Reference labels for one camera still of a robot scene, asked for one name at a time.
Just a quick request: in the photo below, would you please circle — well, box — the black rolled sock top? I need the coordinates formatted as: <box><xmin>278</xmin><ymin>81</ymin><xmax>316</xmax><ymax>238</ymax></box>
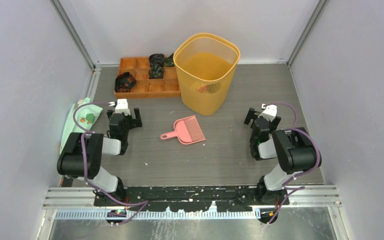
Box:
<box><xmin>148</xmin><ymin>53</ymin><xmax>166</xmax><ymax>67</ymax></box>

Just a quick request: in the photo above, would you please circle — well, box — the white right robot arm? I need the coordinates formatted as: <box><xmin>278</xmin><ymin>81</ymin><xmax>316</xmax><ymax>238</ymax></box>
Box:
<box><xmin>244</xmin><ymin>105</ymin><xmax>322</xmax><ymax>206</ymax></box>

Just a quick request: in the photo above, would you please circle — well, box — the yellow mesh waste basket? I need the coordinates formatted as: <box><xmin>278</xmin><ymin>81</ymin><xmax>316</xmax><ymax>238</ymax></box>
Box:
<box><xmin>173</xmin><ymin>33</ymin><xmax>241</xmax><ymax>116</ymax></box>

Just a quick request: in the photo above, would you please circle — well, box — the green patterned cloth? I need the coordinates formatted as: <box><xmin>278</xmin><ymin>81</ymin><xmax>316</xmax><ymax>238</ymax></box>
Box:
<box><xmin>59</xmin><ymin>97</ymin><xmax>103</xmax><ymax>154</ymax></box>

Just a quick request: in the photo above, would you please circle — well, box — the black green rolled sock middle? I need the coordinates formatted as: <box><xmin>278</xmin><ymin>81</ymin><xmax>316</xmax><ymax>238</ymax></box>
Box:
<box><xmin>148</xmin><ymin>65</ymin><xmax>164</xmax><ymax>79</ymax></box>

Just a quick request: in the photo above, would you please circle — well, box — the dark green rolled sock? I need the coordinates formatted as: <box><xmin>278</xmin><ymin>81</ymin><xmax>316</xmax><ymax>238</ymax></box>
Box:
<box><xmin>164</xmin><ymin>53</ymin><xmax>175</xmax><ymax>68</ymax></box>

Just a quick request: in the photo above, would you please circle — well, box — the orange compartment tray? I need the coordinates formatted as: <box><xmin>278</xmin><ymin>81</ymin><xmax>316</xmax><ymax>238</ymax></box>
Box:
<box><xmin>114</xmin><ymin>57</ymin><xmax>181</xmax><ymax>99</ymax></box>

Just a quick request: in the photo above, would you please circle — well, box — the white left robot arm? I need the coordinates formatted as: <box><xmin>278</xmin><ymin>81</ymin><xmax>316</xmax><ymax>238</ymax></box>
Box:
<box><xmin>56</xmin><ymin>108</ymin><xmax>143</xmax><ymax>207</ymax></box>

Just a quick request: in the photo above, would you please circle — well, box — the pink plastic dustpan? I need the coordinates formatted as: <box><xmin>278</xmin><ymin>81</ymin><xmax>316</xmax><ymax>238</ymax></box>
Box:
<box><xmin>160</xmin><ymin>115</ymin><xmax>206</xmax><ymax>145</ymax></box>

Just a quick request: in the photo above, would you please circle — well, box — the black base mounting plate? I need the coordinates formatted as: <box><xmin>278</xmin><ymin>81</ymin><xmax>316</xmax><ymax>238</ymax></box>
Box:
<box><xmin>93</xmin><ymin>185</ymin><xmax>290</xmax><ymax>213</ymax></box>

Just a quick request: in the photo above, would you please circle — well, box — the pink hand brush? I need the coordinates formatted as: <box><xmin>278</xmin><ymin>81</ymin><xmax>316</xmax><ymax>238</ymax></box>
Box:
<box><xmin>180</xmin><ymin>115</ymin><xmax>206</xmax><ymax>145</ymax></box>

